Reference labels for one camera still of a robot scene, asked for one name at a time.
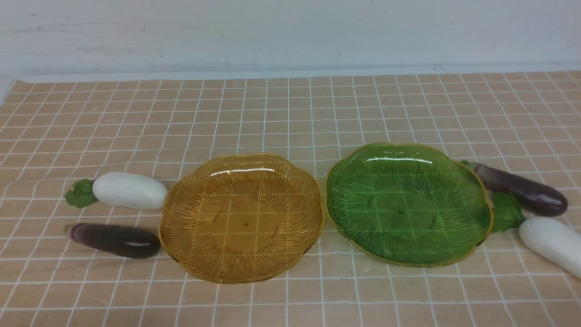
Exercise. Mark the purple eggplant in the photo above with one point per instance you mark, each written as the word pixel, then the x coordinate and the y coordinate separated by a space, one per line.
pixel 124 241
pixel 535 197

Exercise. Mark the white radish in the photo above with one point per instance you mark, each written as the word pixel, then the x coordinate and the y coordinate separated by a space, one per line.
pixel 547 237
pixel 118 189

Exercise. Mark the amber ribbed glass plate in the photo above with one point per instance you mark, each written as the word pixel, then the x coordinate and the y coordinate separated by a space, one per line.
pixel 242 219

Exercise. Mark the green ribbed glass plate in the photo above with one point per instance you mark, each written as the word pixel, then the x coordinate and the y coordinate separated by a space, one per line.
pixel 408 204

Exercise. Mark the beige checkered tablecloth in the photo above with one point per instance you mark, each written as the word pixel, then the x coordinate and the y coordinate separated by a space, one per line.
pixel 55 133

